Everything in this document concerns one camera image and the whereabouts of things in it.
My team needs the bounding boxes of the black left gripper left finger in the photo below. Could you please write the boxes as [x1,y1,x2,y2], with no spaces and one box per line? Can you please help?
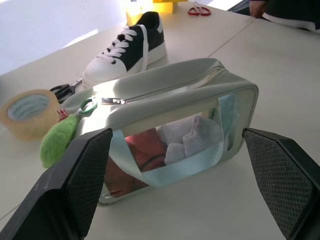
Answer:
[0,127,114,240]

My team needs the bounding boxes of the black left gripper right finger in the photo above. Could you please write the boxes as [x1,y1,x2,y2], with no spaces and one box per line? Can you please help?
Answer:
[241,127,320,240]

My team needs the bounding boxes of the clear white toiletry pouch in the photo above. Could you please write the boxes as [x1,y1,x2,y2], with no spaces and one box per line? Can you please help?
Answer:
[60,57,259,206]

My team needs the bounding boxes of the roll of clear packing tape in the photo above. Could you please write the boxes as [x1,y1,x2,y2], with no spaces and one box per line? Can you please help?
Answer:
[0,89,62,141]

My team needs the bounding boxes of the red cloth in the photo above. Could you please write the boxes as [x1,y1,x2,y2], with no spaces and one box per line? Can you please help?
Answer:
[104,127,168,198]

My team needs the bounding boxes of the white folded cloth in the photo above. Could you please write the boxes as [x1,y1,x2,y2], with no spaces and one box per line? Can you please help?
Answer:
[154,115,224,166]

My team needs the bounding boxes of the black and white sneaker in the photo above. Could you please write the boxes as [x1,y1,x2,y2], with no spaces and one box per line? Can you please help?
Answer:
[82,11,168,89]

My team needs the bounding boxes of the person in dark clothes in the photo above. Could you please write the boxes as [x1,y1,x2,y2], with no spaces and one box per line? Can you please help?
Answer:
[248,0,320,33]

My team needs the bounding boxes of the yellow translucent bottle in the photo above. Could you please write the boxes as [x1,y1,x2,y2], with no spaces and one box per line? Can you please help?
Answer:
[124,0,146,27]

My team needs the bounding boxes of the yellow box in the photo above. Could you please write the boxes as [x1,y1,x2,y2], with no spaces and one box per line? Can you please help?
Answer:
[152,0,188,14]

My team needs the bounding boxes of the green fuzzy plush keychain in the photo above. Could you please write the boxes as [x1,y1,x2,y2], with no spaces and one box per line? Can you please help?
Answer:
[39,96,98,169]

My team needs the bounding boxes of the black handled scissors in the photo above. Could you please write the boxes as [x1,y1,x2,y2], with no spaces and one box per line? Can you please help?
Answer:
[49,77,83,104]

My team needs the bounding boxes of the red handled scissors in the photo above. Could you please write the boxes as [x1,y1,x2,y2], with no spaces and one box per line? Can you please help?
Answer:
[187,0,212,17]

